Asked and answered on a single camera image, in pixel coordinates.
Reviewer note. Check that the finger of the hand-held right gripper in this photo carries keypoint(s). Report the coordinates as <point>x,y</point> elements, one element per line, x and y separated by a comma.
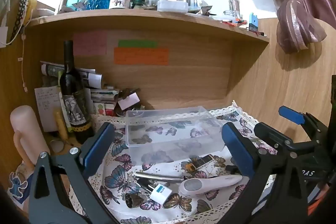
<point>291,114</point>
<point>270,134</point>

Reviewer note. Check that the butterfly print tablecloth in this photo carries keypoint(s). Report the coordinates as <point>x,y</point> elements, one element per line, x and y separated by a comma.
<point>118,179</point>

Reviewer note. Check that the black clip with pink note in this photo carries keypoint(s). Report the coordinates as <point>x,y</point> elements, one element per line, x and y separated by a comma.
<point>128,99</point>

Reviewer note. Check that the mauve striped curtain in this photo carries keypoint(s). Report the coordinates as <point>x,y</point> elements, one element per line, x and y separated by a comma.
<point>296,3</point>

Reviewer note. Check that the black lace ribbon roll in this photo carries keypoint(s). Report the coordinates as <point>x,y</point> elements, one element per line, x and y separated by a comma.
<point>22,3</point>

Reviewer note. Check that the white plug adapter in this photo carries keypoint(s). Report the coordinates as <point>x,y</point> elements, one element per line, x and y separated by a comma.
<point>160,192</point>

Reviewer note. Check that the pink sticky note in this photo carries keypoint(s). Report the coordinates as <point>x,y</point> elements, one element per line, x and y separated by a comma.
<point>89,43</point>

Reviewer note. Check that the blue cartoon sticker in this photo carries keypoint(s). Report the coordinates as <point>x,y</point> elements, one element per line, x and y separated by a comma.
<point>18,184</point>

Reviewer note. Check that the black orange small gadget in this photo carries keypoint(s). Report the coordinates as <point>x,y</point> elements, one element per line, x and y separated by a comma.
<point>199,162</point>

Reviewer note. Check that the silver metal tube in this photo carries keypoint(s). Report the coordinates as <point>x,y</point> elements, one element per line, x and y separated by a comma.
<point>157,176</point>

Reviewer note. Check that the orange sticky note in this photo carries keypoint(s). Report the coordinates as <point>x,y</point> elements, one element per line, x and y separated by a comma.
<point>141,56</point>

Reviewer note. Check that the glass jar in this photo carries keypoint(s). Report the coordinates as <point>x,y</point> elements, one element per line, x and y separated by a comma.
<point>234,7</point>

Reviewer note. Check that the stack of small packets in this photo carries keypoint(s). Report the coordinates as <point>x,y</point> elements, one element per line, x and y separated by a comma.
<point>103,102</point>

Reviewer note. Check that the dark wine bottle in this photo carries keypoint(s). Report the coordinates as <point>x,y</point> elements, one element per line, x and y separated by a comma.
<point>73,98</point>

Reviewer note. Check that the white handheld massager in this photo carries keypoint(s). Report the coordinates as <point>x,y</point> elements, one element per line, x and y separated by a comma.
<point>210,183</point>

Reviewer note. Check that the wooden shelf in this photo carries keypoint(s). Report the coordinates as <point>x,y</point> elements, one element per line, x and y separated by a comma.
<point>147,19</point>

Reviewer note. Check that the small clear lidded box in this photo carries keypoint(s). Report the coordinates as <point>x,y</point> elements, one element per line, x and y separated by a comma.
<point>172,6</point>

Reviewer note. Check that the white handwritten paper note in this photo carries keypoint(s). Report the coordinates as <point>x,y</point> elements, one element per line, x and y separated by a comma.
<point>47,106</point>

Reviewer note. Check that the blue black small device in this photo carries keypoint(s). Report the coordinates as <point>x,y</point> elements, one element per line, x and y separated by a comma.
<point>253,22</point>

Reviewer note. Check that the black cylinder cap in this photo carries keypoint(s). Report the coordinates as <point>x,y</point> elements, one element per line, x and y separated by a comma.
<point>133,200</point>

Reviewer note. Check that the yellow candle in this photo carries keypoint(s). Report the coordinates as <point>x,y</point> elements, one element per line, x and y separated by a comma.
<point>61,124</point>

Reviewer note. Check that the rolled magazines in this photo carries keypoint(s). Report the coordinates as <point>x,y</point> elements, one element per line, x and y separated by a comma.
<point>90,77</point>

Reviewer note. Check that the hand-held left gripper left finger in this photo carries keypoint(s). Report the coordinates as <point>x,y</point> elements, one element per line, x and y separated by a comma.
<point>98,146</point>

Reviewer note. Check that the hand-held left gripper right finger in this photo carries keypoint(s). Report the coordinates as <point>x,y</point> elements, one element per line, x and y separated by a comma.
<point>236,146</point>

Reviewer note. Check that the green sticky note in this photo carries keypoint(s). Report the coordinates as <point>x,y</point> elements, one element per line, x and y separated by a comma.
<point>137,43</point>

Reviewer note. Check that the clear plastic storage box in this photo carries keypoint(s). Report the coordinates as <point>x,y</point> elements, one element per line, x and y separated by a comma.
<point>170,134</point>

